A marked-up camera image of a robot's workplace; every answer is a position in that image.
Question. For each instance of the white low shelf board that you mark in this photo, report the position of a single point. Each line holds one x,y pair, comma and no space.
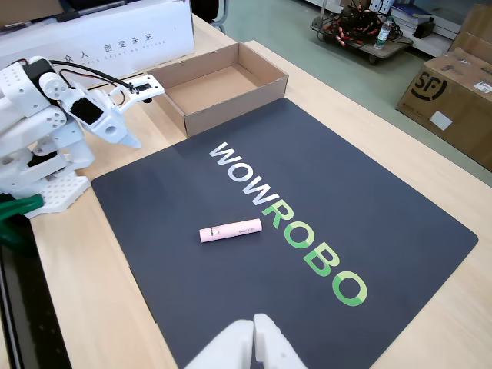
438,44

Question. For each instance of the white power strip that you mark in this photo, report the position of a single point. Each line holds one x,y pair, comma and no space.
379,4

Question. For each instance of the green table clamp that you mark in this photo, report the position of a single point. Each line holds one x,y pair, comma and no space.
15,207

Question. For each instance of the plain brown cardboard box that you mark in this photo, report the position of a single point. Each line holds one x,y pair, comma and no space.
474,34

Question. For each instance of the black furniture piece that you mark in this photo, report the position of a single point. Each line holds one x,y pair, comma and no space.
211,13

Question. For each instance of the long white printed box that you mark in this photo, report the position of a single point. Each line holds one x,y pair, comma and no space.
115,30

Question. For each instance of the pink tube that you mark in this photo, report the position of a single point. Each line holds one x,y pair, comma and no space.
230,230

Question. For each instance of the black table edge rail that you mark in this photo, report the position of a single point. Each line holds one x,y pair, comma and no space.
23,307

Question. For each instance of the flat wheeled cart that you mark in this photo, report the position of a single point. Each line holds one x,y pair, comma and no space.
388,50

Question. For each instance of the clear plastic water bottle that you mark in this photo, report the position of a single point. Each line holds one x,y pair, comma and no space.
383,32

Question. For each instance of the open brown cardboard tray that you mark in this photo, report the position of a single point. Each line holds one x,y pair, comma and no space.
215,84

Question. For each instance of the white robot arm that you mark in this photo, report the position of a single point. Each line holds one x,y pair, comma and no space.
23,130

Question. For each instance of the dark WOWROBO printed mat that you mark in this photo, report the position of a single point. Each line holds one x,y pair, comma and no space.
192,288

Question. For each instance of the brown cardboard piece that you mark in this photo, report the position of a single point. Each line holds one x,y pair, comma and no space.
27,9

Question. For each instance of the black power adapter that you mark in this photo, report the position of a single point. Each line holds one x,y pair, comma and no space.
424,30

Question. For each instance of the stack of blue books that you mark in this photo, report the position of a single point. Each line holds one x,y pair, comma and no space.
409,15

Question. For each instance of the SF printed cardboard box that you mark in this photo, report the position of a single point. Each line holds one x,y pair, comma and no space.
453,115

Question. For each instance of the black flat object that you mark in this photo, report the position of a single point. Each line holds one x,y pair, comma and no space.
92,7

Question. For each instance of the white gripper camera mount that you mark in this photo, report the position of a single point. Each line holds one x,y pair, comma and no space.
148,86

